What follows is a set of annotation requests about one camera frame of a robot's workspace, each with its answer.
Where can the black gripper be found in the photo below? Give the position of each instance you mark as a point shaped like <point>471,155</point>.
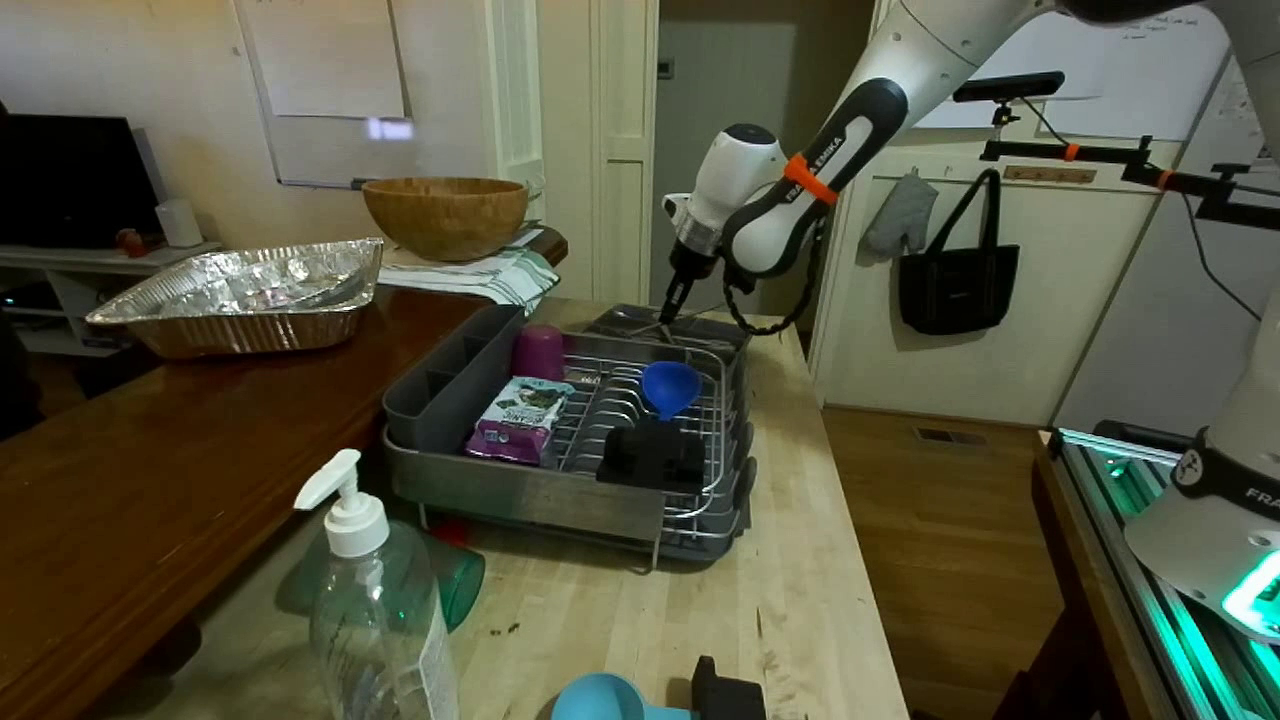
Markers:
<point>692,262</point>

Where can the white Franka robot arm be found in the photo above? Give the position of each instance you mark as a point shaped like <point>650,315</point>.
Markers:
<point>920,43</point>

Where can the grey plastic cutlery holder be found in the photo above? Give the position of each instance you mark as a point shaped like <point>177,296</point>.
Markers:
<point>447,385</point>

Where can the blue plastic cup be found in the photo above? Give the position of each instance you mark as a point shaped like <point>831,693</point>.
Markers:
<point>668,385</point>

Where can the purple cup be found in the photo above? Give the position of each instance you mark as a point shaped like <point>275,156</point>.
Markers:
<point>540,355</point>

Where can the black item in rack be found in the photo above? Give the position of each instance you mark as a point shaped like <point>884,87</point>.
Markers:
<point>650,457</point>

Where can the purple and white box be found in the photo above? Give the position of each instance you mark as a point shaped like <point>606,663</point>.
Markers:
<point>517,416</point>

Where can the grey interior door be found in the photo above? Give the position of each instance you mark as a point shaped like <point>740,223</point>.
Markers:
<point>705,82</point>

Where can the grey oven mitt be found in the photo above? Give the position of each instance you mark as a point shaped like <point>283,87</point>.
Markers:
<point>897,217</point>

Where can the brown wooden bowl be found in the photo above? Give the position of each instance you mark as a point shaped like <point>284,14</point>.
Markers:
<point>447,217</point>

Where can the black tote bag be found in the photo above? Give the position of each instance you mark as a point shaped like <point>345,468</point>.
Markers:
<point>957,284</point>

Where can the floor air vent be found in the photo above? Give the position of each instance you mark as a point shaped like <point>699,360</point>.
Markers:
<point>954,437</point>

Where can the small black block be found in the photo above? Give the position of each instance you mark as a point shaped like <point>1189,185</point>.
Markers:
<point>730,696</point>

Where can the light blue cup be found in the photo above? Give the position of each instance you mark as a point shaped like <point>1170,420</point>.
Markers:
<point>600,701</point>

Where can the aluminium foil tray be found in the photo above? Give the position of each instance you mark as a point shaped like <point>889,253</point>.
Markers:
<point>240,284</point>

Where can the clear pump soap bottle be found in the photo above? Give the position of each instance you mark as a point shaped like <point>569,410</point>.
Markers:
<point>381,625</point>

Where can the green lit robot cart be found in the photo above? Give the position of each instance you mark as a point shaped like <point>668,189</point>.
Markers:
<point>1107,498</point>

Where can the small red object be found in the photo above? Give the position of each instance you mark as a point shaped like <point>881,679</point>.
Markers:
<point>133,241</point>

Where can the white low shelf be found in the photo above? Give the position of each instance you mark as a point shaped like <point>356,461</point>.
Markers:
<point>82,262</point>

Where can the black monitor screen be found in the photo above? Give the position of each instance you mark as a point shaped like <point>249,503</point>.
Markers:
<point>74,181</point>

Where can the black stereo camera bar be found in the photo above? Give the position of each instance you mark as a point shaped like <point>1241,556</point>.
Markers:
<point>1011,87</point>

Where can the white wall whiteboard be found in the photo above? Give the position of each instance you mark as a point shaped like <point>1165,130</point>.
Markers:
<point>324,82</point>

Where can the black camera mounting rail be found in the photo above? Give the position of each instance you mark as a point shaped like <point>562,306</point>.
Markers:
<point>1133,160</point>

